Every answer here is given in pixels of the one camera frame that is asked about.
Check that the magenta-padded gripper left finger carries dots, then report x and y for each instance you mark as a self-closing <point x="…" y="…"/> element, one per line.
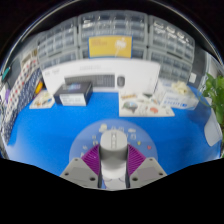
<point x="76" y="171"/>

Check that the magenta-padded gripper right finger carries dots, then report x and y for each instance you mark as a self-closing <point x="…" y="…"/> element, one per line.
<point x="148" y="171"/>

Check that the white computer mouse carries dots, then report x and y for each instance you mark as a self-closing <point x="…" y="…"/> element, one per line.
<point x="113" y="150"/>

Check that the round blue printed mouse pad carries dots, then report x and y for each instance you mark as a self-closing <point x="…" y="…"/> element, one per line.
<point x="80" y="140"/>

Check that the sticker sheet with animal pictures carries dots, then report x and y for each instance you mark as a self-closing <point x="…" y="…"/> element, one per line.
<point x="145" y="105"/>

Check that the small black box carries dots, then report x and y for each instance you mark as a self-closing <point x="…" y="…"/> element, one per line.
<point x="73" y="93"/>

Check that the clear package with white item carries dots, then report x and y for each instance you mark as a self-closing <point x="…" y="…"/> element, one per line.
<point x="176" y="95"/>

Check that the yellow red small packet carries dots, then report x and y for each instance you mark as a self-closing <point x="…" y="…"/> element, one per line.
<point x="38" y="87"/>

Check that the white keyboard box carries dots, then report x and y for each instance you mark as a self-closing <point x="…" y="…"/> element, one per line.
<point x="140" y="71"/>

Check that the purple plastic bag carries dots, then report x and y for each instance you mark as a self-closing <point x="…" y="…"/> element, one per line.
<point x="7" y="96"/>

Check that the green plant in white pot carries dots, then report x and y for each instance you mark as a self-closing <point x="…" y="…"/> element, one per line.
<point x="215" y="93"/>

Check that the red blue checkered cloth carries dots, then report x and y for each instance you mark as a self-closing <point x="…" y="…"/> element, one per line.
<point x="21" y="83"/>

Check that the white woven basket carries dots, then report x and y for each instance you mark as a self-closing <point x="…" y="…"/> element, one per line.
<point x="30" y="57"/>

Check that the yellow blue box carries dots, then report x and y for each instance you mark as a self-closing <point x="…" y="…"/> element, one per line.
<point x="110" y="46"/>

